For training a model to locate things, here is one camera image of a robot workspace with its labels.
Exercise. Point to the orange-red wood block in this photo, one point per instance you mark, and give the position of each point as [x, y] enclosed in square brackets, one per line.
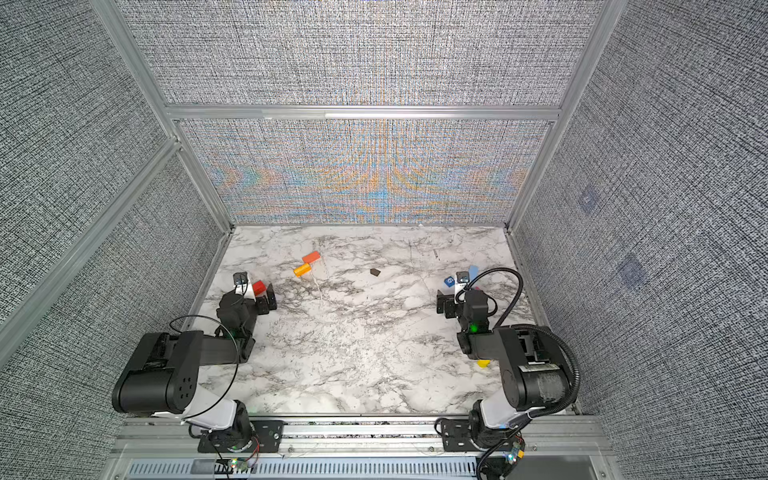
[311, 257]

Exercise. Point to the red rectangular wood block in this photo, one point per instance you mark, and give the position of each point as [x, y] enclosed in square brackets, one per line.
[258, 288]

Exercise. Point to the yellow orange supermarket block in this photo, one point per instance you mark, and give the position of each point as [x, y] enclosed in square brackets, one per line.
[302, 270]

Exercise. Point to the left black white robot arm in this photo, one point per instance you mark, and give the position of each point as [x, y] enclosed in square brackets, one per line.
[161, 377]

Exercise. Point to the aluminium front rail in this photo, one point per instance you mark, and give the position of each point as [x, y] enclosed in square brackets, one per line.
[362, 447]

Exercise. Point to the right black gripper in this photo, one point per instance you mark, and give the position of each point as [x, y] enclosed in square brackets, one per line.
[448, 301]

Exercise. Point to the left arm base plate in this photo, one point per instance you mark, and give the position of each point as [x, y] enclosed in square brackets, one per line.
[262, 436]

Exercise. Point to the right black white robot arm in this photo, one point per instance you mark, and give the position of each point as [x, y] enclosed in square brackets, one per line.
[539, 373]

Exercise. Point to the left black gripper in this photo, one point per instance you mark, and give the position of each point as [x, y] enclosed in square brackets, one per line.
[261, 302]

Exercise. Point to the aluminium enclosure frame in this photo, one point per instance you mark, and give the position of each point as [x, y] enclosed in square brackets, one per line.
[29, 313]

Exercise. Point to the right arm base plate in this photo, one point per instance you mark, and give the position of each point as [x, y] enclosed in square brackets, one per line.
[461, 435]

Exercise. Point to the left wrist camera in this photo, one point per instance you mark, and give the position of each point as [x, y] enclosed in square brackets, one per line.
[241, 279]

